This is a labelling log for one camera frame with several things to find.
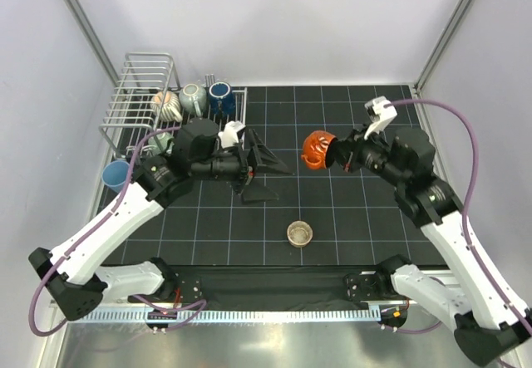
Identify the dark blue mug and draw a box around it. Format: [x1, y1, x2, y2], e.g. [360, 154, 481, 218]
[208, 81, 236, 115]

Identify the beige ribbed ceramic mug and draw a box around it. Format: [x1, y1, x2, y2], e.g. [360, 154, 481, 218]
[150, 91, 183, 123]

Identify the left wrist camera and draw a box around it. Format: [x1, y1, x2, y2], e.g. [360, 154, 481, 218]
[218, 120, 246, 149]

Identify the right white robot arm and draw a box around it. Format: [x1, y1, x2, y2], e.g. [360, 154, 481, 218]
[327, 128, 531, 366]

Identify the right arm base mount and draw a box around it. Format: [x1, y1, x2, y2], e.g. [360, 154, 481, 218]
[343, 272, 380, 302]

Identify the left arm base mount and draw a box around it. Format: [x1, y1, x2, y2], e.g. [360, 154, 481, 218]
[170, 273, 203, 306]

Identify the light blue plastic cup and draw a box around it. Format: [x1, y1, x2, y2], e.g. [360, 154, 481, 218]
[101, 160, 130, 193]

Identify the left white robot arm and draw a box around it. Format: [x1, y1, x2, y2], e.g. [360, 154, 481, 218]
[28, 119, 290, 321]

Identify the mint green plastic cup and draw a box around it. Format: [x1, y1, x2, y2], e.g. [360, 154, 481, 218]
[145, 132, 174, 156]

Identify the metal wire dish rack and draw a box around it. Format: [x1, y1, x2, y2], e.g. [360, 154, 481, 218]
[97, 52, 249, 174]

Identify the grey speckled round mug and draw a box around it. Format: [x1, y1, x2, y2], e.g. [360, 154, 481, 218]
[179, 83, 207, 117]

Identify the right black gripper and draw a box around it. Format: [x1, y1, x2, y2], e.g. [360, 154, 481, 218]
[325, 120, 408, 188]

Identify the small tan ceramic cup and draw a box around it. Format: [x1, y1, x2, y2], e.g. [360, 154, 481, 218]
[287, 221, 313, 248]

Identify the slotted cable duct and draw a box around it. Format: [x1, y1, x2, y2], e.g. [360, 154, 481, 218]
[76, 306, 381, 325]

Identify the orange black ceramic mug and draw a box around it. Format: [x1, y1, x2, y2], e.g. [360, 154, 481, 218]
[301, 130, 337, 170]

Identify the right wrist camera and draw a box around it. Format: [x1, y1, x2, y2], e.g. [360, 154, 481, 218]
[364, 96, 397, 140]

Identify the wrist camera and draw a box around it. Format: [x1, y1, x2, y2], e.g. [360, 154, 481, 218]
[364, 96, 397, 140]
[218, 120, 246, 149]

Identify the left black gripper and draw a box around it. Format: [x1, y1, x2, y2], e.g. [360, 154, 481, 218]
[190, 130, 293, 204]

